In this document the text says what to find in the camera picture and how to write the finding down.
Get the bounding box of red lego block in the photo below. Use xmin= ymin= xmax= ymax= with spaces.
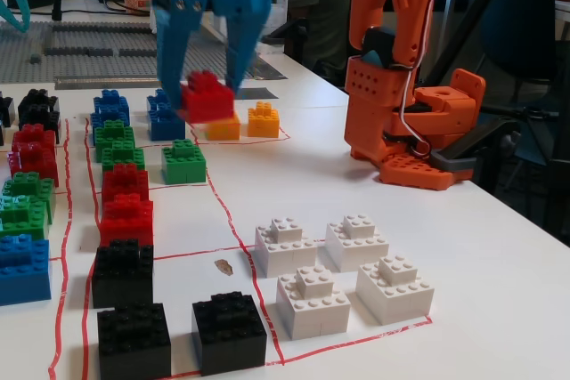
xmin=180 ymin=69 xmax=236 ymax=125
xmin=98 ymin=192 xmax=155 ymax=250
xmin=101 ymin=162 xmax=151 ymax=203
xmin=12 ymin=123 xmax=58 ymax=152
xmin=8 ymin=141 xmax=61 ymax=188

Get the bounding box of grey square tape marker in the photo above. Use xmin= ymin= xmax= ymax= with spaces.
xmin=232 ymin=85 xmax=278 ymax=101

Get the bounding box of yellow lego block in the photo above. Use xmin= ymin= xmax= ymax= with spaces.
xmin=204 ymin=112 xmax=241 ymax=141
xmin=247 ymin=101 xmax=281 ymax=139

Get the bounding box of black lego block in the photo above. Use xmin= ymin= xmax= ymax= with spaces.
xmin=16 ymin=101 xmax=62 ymax=144
xmin=191 ymin=291 xmax=268 ymax=377
xmin=96 ymin=303 xmax=173 ymax=380
xmin=91 ymin=238 xmax=155 ymax=310
xmin=20 ymin=87 xmax=59 ymax=108
xmin=0 ymin=93 xmax=17 ymax=128

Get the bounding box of green lego block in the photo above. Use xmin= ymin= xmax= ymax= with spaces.
xmin=160 ymin=138 xmax=208 ymax=185
xmin=2 ymin=170 xmax=58 ymax=224
xmin=93 ymin=120 xmax=135 ymax=150
xmin=101 ymin=139 xmax=147 ymax=174
xmin=0 ymin=196 xmax=50 ymax=241

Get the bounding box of white stepped lego block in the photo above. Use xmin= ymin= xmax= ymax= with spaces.
xmin=324 ymin=214 xmax=391 ymax=273
xmin=275 ymin=264 xmax=352 ymax=341
xmin=254 ymin=215 xmax=318 ymax=279
xmin=354 ymin=255 xmax=436 ymax=326

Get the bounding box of grey tape strip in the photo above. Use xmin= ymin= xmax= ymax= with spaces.
xmin=53 ymin=76 xmax=162 ymax=90
xmin=246 ymin=58 xmax=287 ymax=83

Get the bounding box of grey lego baseplate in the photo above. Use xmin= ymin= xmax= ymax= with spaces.
xmin=0 ymin=19 xmax=286 ymax=85

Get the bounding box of person in green shirt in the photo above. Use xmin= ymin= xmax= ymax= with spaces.
xmin=284 ymin=0 xmax=354 ymax=87

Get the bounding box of black grey table clamp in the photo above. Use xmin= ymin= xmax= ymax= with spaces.
xmin=427 ymin=119 xmax=517 ymax=175

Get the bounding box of dark blue office chair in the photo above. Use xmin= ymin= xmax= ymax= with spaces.
xmin=471 ymin=0 xmax=570 ymax=221

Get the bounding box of long grey lego wall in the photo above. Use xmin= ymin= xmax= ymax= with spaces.
xmin=52 ymin=23 xmax=156 ymax=35

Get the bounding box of thin servo cable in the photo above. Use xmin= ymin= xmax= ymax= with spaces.
xmin=398 ymin=0 xmax=440 ymax=158

